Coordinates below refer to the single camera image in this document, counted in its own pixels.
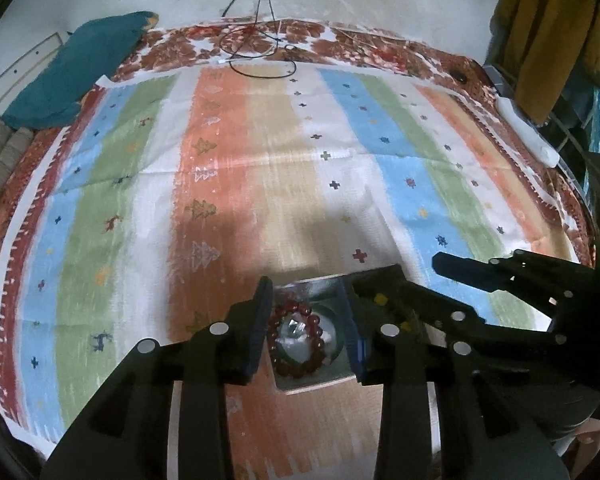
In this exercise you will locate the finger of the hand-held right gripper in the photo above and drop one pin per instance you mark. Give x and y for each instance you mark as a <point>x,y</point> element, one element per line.
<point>430,310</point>
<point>480,277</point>

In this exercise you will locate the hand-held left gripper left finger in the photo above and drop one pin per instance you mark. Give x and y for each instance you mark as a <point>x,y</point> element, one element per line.
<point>257,330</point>

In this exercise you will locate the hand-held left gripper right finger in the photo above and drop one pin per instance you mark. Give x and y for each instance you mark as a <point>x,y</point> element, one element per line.
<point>361,355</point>

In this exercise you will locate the clear jewelry box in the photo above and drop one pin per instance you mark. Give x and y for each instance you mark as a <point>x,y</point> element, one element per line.
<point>305,384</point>

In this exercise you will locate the white remote-like object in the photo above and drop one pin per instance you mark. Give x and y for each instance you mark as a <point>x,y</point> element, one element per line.
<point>525,130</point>

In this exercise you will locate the metal rack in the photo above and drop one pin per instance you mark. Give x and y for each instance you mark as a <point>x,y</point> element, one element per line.
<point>572,147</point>

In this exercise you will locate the striped pastel cloth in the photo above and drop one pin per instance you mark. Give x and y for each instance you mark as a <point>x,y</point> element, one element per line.
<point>280,160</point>

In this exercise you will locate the mustard yellow garment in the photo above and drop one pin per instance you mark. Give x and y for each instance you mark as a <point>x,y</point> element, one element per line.
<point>545,35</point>

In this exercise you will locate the red floral bedsheet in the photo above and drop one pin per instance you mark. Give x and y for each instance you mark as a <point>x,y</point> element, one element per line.
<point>360,45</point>

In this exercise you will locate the grey striped mattress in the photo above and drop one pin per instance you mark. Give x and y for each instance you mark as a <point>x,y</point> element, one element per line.
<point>2,160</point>

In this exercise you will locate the teal cloth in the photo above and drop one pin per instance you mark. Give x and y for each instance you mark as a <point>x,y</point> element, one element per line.
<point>70,70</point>

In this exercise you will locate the white panel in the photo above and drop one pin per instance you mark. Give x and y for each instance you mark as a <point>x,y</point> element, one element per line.
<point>20,70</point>

